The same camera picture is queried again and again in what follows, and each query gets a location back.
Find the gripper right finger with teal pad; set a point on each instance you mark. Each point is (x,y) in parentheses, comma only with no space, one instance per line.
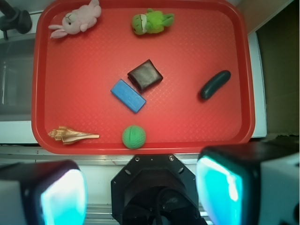
(257,183)

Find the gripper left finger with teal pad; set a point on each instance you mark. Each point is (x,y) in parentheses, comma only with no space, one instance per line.
(45,193)

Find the tan conch seashell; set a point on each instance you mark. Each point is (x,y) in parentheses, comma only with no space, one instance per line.
(69,136)

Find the green textured ball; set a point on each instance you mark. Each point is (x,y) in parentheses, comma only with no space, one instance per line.
(134,137)

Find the dark green toy cucumber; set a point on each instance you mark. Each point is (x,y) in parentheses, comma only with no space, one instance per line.
(214,84)

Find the blue rectangular block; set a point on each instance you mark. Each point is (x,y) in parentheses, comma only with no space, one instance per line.
(128,96)

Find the red plastic tray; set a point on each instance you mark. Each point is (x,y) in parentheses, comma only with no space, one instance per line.
(73,77)

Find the grey plastic sink basin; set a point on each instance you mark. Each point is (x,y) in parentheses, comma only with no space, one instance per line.
(16,73)

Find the black leather wallet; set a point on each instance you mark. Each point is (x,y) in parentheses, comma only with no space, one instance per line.
(145,76)

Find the brown cardboard panel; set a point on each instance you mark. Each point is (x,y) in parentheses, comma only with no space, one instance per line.
(273,28)

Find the pink plush bunny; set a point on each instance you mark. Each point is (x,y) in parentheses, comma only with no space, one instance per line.
(77,21)

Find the grey sink faucet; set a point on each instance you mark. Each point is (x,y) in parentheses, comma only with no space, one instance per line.
(14,19)

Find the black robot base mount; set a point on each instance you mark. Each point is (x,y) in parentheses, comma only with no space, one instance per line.
(155,190)

